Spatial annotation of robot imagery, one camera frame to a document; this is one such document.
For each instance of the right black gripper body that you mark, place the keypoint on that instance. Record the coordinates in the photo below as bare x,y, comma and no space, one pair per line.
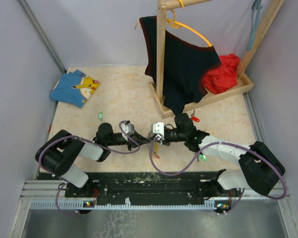
171,136

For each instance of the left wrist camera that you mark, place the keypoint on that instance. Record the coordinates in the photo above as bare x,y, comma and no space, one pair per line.
126,128

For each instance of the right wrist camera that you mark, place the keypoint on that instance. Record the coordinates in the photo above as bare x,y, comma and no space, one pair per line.
157,130

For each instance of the blue clothes hanger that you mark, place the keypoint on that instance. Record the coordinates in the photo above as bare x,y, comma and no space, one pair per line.
256,8

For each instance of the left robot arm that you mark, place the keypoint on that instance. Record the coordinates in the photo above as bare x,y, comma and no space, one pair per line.
58,155

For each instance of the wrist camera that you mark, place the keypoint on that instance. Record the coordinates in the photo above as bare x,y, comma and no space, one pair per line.
126,128
157,130

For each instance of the yellow tag key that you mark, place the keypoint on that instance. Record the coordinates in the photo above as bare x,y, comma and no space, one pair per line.
209,132

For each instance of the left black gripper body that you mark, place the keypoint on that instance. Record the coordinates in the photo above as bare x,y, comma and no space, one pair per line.
131,142

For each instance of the large keyring with keys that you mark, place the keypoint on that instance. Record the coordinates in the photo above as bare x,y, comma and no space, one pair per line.
153,147

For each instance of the yellow clothes hanger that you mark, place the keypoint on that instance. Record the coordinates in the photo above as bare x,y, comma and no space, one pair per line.
166,15

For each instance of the green tag key right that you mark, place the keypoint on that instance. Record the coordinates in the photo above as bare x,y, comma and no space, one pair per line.
200,157

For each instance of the dark navy tank top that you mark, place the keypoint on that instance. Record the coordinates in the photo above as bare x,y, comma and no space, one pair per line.
185,65

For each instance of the blue pikachu shirt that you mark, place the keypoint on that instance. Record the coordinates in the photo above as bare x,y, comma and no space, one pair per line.
74,88

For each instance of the red crumpled cloth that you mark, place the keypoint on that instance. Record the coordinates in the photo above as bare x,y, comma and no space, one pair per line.
221,79

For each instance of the wooden clothes rack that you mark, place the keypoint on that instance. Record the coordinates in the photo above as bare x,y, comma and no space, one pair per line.
244,85

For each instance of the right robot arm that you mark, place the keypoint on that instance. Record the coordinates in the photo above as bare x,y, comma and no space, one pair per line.
259,169

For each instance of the red tag key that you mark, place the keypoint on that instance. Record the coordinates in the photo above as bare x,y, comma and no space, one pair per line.
194,118

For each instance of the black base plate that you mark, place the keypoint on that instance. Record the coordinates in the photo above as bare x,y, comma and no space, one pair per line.
150,189

